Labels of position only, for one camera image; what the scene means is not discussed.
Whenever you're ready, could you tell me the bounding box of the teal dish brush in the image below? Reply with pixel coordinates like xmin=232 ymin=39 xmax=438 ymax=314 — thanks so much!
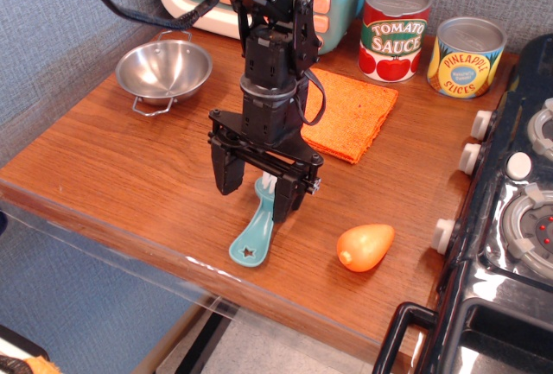
xmin=229 ymin=172 xmax=277 ymax=268

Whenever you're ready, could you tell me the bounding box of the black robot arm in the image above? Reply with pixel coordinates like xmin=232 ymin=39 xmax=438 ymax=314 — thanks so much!
xmin=209 ymin=0 xmax=323 ymax=223

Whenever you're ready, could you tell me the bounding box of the steel bowl with handles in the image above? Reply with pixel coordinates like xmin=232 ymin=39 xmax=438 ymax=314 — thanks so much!
xmin=115 ymin=35 xmax=213 ymax=117

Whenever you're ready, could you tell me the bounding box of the orange plastic toy carrot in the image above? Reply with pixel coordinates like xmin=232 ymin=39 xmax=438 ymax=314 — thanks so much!
xmin=336 ymin=224 xmax=395 ymax=273

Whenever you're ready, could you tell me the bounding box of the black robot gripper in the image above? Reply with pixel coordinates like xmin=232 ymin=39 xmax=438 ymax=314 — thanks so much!
xmin=209 ymin=82 xmax=323 ymax=223

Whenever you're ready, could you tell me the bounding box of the tomato sauce can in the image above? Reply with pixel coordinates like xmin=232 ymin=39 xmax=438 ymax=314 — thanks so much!
xmin=358 ymin=0 xmax=433 ymax=83

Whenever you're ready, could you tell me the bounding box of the black toy stove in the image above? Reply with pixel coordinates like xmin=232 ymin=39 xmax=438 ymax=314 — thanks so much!
xmin=373 ymin=35 xmax=552 ymax=373

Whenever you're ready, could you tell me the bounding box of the orange folded cloth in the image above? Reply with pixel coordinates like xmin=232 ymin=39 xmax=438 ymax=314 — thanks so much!
xmin=302 ymin=69 xmax=398 ymax=164

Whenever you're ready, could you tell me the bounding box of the pineapple slices can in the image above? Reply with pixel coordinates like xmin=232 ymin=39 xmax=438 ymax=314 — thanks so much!
xmin=427 ymin=16 xmax=507 ymax=99

